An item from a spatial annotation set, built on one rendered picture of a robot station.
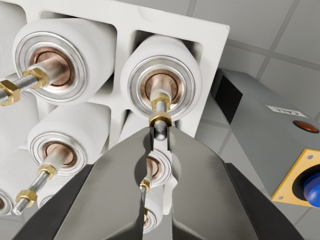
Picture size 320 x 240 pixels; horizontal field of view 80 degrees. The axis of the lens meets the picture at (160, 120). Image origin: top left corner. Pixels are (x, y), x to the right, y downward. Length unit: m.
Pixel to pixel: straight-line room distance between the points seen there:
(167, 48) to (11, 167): 0.32
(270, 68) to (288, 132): 0.31
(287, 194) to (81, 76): 0.25
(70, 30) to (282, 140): 0.25
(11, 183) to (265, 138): 0.38
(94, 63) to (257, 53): 0.38
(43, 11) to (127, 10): 0.11
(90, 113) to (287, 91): 0.46
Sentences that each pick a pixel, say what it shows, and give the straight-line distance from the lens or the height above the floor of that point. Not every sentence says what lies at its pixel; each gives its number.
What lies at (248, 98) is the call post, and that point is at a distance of 0.32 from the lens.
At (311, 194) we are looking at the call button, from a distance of 0.24.
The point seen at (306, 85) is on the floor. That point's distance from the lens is 0.59.
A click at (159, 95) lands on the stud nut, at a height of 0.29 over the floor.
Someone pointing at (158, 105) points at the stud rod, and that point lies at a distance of 0.17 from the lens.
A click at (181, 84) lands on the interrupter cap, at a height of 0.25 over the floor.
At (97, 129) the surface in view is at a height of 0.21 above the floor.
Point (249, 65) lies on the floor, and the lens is 0.51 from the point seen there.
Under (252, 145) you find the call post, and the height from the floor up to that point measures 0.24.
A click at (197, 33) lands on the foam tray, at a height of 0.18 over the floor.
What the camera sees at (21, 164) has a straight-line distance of 0.42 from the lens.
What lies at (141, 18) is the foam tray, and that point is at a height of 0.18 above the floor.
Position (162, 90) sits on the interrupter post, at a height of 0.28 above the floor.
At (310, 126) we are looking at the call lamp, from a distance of 0.27.
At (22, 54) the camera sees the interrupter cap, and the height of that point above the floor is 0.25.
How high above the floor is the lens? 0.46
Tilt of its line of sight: 62 degrees down
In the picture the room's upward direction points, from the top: 178 degrees counter-clockwise
